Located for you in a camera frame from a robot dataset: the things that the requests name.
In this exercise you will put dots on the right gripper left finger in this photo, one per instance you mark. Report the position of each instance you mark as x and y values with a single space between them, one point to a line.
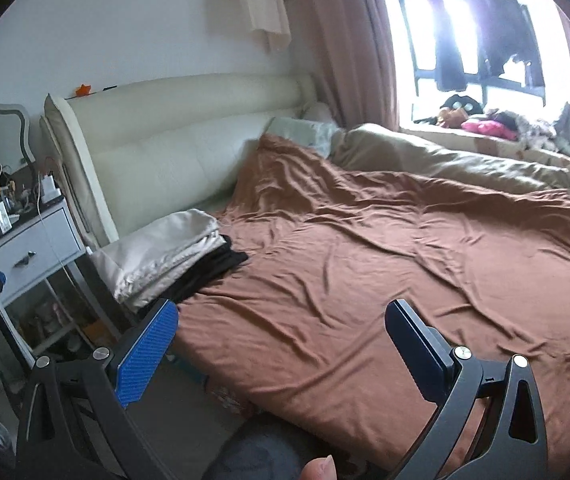
52 442

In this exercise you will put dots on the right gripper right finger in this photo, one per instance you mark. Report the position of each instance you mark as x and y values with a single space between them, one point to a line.
510 442

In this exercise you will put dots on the beige coat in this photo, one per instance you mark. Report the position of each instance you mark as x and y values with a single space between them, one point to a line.
140 266

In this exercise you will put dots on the dark hanging clothes at window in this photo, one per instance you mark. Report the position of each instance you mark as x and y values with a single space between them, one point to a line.
504 32

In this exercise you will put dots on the right hand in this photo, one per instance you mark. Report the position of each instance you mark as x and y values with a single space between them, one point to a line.
322 468

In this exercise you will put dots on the white nightstand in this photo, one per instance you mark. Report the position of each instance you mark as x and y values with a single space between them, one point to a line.
30 253

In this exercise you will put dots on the cream padded headboard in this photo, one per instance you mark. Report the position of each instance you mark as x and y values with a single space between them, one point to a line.
131 155

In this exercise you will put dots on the brown bed blanket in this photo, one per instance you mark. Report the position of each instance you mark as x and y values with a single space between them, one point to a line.
298 329

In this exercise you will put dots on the black folded garment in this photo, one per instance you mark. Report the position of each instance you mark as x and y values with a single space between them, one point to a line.
216 257

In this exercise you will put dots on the pink garment on sill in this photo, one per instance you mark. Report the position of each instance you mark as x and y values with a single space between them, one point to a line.
490 128

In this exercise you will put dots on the olive beige duvet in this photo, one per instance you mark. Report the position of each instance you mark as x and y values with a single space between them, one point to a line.
375 148

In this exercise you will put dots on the plush toy on sill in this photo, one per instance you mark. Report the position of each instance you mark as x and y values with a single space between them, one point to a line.
456 110

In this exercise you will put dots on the light green pillow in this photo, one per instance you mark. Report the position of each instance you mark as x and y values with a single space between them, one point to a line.
317 136

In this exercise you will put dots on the cream hanging cloth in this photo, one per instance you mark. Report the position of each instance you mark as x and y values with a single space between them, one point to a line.
268 22

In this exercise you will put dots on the pink curtain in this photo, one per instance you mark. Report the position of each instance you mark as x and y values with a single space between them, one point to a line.
351 45

